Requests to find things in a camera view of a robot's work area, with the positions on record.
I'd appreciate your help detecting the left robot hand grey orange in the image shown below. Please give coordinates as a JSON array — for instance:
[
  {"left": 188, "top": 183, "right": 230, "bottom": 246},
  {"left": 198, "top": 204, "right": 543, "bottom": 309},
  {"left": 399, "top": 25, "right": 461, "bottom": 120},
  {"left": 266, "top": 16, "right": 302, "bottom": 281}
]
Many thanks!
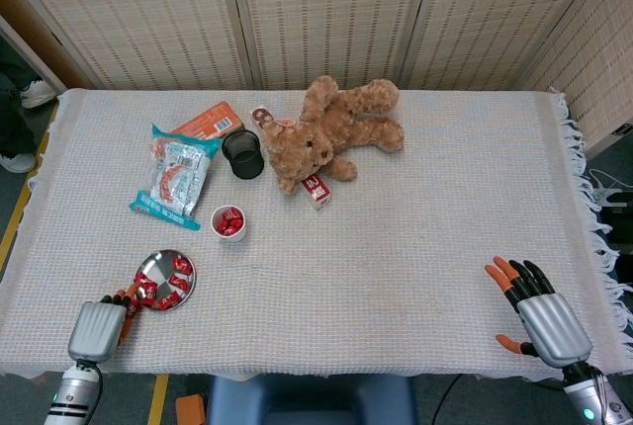
[{"left": 66, "top": 282, "right": 142, "bottom": 365}]

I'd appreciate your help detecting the right robot hand grey orange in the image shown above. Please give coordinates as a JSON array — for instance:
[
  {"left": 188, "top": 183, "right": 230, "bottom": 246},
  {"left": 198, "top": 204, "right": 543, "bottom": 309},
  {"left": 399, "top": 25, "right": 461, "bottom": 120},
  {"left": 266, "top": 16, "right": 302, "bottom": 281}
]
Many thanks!
[{"left": 484, "top": 255, "right": 593, "bottom": 368}]

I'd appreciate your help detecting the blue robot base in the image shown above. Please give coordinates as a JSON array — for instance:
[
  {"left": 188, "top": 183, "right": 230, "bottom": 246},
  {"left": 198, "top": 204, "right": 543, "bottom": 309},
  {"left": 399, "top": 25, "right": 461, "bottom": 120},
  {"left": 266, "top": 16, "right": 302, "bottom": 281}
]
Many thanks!
[{"left": 205, "top": 374, "right": 419, "bottom": 425}]

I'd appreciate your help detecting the white paper cup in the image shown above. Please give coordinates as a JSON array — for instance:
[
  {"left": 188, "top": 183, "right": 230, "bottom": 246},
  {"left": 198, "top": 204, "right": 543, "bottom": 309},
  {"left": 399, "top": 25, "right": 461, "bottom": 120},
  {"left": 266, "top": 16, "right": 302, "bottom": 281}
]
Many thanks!
[{"left": 210, "top": 205, "right": 247, "bottom": 244}]

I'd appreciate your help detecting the round steel plate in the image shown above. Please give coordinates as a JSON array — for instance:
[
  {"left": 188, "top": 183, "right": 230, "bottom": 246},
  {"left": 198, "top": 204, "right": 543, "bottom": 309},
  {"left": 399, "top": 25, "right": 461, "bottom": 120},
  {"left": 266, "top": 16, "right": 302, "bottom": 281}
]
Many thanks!
[{"left": 134, "top": 248, "right": 198, "bottom": 312}]

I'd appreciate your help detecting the orange block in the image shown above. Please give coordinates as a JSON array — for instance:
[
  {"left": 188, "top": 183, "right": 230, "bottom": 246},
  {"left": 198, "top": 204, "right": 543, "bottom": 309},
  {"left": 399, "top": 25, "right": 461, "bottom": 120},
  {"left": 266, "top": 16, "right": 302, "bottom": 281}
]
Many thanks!
[{"left": 176, "top": 393, "right": 207, "bottom": 424}]

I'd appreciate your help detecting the teal silver snack bag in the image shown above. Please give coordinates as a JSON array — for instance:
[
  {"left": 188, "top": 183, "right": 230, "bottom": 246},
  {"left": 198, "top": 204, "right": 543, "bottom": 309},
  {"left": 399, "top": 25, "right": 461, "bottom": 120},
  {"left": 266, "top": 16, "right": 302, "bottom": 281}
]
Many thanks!
[{"left": 129, "top": 123, "right": 224, "bottom": 232}]

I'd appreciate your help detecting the black white sneaker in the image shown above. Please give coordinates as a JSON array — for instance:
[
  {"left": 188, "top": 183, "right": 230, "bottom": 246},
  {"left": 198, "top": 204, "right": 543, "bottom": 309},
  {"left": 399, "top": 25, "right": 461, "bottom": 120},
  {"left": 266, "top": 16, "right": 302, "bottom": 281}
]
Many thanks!
[
  {"left": 0, "top": 150, "right": 39, "bottom": 174},
  {"left": 19, "top": 79, "right": 58, "bottom": 109}
]

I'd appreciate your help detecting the beige waffle tablecloth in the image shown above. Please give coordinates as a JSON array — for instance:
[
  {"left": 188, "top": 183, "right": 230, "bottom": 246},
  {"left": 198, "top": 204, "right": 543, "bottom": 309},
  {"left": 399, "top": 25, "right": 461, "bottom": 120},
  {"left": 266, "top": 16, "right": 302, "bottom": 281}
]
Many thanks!
[{"left": 0, "top": 87, "right": 633, "bottom": 382}]

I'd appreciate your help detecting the black mesh pen holder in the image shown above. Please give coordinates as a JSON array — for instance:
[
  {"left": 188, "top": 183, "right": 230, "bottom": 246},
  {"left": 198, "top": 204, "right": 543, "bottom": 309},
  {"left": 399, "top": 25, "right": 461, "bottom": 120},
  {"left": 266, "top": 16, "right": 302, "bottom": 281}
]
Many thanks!
[{"left": 221, "top": 128, "right": 266, "bottom": 181}]

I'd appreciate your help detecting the dark trouser leg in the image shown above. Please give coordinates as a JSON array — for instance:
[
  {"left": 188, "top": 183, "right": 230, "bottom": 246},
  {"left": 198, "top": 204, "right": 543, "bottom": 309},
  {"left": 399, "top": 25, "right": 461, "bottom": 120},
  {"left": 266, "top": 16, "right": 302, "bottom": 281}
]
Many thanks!
[{"left": 0, "top": 34, "right": 39, "bottom": 157}]

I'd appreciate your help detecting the orange cardboard box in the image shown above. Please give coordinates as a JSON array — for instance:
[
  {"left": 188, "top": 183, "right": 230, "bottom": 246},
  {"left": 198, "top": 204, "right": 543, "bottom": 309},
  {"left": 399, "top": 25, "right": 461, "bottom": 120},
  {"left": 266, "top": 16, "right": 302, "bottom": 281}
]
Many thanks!
[{"left": 170, "top": 101, "right": 244, "bottom": 142}]

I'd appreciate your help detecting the woven bamboo screen panel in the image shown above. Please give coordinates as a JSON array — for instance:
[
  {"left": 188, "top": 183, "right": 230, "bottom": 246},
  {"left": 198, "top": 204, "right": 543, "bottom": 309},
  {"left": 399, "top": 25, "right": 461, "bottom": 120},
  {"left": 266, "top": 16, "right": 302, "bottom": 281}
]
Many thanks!
[
  {"left": 0, "top": 0, "right": 253, "bottom": 91},
  {"left": 518, "top": 0, "right": 633, "bottom": 154},
  {"left": 226, "top": 0, "right": 436, "bottom": 91},
  {"left": 400, "top": 0, "right": 612, "bottom": 91}
]

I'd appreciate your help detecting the brown teddy bear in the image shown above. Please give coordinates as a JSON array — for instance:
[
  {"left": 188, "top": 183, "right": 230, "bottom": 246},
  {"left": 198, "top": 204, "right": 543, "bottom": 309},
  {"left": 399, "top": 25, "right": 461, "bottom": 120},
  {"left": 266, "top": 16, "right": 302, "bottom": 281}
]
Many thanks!
[{"left": 260, "top": 75, "right": 406, "bottom": 194}]

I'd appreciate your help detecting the brown backed screen panel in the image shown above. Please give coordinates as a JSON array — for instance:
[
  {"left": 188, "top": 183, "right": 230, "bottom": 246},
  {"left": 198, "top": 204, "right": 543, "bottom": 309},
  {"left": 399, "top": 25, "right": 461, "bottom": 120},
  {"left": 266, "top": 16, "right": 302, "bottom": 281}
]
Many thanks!
[{"left": 0, "top": 0, "right": 98, "bottom": 95}]

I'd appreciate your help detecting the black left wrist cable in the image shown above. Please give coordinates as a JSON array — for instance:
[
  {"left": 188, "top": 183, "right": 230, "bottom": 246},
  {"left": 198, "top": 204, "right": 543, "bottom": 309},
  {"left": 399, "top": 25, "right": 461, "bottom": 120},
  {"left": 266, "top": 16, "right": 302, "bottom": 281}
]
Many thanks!
[{"left": 81, "top": 363, "right": 105, "bottom": 425}]

